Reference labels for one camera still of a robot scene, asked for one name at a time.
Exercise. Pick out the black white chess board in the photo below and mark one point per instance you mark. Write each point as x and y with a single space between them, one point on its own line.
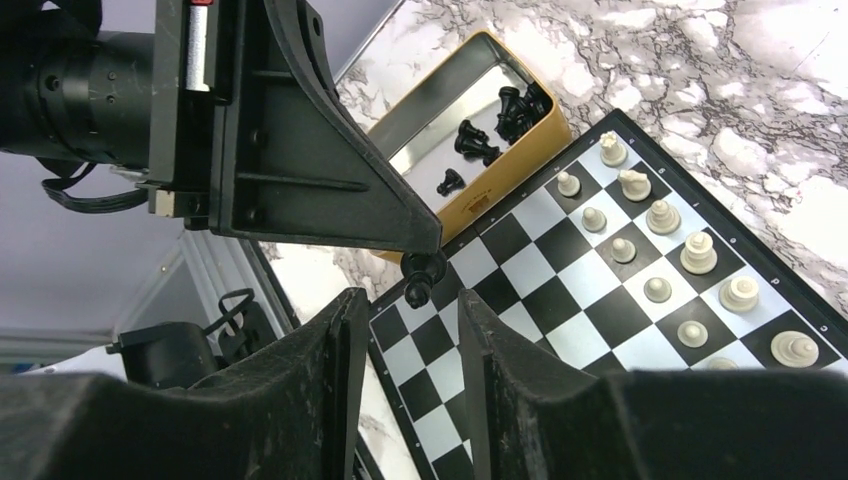
563 260

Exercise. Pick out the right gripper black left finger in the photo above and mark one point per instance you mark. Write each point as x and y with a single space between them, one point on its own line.
289 411

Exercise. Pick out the black chess pieces pile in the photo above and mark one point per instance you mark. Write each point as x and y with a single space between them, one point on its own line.
535 131

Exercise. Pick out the black chess piece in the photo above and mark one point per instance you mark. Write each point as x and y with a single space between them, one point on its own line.
421 273

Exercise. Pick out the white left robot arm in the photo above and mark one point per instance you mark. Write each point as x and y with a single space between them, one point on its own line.
77 98

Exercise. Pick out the gold tin box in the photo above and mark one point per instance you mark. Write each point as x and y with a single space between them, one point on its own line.
417 134

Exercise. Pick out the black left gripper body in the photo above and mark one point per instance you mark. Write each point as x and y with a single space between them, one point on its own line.
206 129

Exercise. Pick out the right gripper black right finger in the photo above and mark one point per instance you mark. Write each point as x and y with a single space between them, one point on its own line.
532 416

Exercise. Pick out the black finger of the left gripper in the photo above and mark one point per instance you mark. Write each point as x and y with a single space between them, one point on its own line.
289 164

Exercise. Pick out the white chess piece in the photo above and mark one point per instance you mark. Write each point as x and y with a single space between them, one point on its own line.
794 349
739 294

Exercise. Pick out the white chess pawn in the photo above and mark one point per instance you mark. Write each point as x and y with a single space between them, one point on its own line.
657 289
692 334

